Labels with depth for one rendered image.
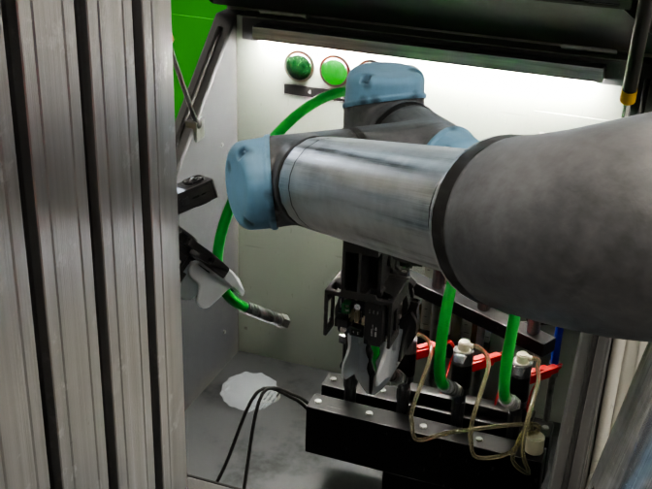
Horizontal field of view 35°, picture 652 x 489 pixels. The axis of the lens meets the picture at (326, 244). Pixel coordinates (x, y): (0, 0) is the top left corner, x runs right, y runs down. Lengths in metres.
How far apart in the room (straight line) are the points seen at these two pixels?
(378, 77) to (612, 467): 0.42
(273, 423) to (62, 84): 1.38
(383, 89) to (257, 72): 0.77
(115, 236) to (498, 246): 0.19
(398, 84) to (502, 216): 0.45
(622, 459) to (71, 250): 0.41
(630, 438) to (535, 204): 0.22
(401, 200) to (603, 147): 0.15
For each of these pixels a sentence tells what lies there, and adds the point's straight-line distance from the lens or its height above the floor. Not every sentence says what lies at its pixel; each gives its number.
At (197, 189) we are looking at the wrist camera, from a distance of 1.28.
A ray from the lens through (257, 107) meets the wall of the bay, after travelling 1.72.
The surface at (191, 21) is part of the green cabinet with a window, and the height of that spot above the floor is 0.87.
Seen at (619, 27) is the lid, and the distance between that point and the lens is 1.47.
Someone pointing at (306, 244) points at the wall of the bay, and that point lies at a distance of 1.77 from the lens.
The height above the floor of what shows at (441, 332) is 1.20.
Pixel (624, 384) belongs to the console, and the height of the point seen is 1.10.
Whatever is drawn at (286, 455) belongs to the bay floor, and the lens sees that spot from 1.66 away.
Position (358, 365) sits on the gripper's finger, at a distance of 1.12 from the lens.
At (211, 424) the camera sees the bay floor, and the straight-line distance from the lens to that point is 1.73.
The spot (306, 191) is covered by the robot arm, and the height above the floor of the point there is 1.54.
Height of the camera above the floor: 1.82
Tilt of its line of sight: 25 degrees down
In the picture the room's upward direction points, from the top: 2 degrees clockwise
